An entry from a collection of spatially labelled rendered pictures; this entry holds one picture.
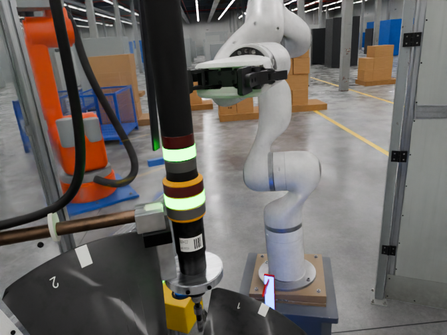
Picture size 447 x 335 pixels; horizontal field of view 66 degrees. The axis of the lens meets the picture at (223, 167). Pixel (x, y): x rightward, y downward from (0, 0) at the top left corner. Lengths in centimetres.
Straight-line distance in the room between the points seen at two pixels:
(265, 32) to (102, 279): 56
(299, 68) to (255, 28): 776
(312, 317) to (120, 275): 71
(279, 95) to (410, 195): 143
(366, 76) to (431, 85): 1059
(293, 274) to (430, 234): 140
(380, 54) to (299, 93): 476
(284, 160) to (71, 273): 66
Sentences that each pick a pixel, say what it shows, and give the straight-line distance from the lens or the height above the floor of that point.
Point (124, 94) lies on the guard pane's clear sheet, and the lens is 148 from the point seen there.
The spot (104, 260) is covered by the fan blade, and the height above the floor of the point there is 141.
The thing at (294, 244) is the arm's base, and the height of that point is 110.
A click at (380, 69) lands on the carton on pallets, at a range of 1287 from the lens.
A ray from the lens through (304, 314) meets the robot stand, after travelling 114.
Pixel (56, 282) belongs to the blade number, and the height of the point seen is 140.
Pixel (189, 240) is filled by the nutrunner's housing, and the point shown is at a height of 151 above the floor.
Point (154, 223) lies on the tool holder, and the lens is 37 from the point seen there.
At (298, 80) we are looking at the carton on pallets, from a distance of 859.
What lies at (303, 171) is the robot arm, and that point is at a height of 134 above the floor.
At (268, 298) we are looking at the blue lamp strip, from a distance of 89.
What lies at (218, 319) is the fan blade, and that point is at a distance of 73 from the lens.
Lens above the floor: 171
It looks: 20 degrees down
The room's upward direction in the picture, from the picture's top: 4 degrees counter-clockwise
